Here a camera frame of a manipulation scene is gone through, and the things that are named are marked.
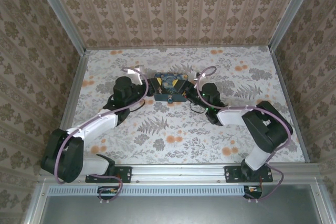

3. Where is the black connector box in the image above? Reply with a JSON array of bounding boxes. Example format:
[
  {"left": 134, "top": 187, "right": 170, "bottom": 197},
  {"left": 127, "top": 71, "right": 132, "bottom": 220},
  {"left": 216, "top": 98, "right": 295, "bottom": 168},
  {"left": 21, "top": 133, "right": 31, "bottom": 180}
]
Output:
[
  {"left": 243, "top": 186, "right": 264, "bottom": 200},
  {"left": 97, "top": 186, "right": 120, "bottom": 200}
]

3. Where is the starry night print box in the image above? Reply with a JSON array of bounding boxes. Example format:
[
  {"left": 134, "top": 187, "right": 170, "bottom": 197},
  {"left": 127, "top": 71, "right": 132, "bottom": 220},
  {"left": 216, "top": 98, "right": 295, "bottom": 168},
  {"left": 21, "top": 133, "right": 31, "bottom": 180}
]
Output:
[{"left": 153, "top": 72, "right": 190, "bottom": 103}]

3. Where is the thin black cable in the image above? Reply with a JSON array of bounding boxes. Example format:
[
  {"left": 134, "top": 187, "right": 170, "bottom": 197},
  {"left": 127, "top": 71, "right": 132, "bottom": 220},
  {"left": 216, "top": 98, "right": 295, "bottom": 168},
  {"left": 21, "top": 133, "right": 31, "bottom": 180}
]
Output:
[{"left": 189, "top": 102, "right": 209, "bottom": 114}]

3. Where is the white slotted cable duct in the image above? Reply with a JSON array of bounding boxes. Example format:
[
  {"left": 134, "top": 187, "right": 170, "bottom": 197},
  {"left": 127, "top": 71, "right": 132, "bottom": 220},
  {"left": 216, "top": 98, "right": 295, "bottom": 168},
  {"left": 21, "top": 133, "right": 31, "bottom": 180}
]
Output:
[{"left": 48, "top": 185, "right": 247, "bottom": 196}]

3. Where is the wide aluminium frame rail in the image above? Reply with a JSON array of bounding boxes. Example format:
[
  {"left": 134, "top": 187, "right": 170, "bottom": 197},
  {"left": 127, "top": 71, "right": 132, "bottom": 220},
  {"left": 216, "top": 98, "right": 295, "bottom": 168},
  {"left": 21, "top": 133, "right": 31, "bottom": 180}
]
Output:
[{"left": 39, "top": 163, "right": 323, "bottom": 185}]

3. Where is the aluminium side rail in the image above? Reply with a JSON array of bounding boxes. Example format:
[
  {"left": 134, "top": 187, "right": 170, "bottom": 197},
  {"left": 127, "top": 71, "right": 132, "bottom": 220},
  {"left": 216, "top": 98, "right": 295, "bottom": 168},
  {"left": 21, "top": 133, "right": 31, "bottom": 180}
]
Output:
[
  {"left": 269, "top": 47, "right": 312, "bottom": 164},
  {"left": 49, "top": 49, "right": 90, "bottom": 164}
]

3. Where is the floral patterned table cover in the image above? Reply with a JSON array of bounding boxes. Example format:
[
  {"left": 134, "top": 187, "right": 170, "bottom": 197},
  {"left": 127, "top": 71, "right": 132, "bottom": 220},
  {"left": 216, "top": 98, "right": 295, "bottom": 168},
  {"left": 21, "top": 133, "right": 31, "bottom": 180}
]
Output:
[{"left": 62, "top": 47, "right": 307, "bottom": 165}]

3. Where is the purple cable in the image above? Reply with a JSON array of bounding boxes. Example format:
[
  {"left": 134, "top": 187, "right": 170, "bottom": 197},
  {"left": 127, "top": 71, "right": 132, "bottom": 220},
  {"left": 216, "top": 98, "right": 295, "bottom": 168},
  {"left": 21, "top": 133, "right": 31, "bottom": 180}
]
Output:
[
  {"left": 54, "top": 66, "right": 150, "bottom": 205},
  {"left": 196, "top": 66, "right": 293, "bottom": 204}
]

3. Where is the aluminium frame post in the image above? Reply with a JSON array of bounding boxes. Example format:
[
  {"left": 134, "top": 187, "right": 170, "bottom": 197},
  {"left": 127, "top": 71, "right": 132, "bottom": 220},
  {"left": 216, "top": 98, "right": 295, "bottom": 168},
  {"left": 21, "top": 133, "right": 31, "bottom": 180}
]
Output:
[
  {"left": 268, "top": 0, "right": 321, "bottom": 51},
  {"left": 30, "top": 0, "right": 87, "bottom": 54}
]

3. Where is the thin aluminium rail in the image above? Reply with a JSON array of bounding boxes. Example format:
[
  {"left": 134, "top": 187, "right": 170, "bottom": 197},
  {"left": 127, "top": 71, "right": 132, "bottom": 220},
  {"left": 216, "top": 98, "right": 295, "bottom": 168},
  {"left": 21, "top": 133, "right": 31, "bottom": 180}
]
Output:
[{"left": 84, "top": 45, "right": 271, "bottom": 51}]

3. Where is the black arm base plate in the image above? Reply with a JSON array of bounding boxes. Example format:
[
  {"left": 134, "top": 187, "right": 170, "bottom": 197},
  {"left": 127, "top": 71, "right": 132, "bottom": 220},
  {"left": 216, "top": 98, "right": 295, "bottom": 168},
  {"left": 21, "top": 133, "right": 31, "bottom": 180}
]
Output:
[
  {"left": 85, "top": 165, "right": 132, "bottom": 184},
  {"left": 224, "top": 165, "right": 274, "bottom": 184}
]

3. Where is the grey metal panel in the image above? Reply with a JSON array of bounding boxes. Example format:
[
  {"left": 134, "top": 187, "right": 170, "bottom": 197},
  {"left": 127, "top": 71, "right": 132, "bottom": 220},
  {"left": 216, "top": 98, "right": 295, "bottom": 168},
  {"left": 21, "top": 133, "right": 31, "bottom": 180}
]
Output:
[{"left": 39, "top": 184, "right": 329, "bottom": 224}]

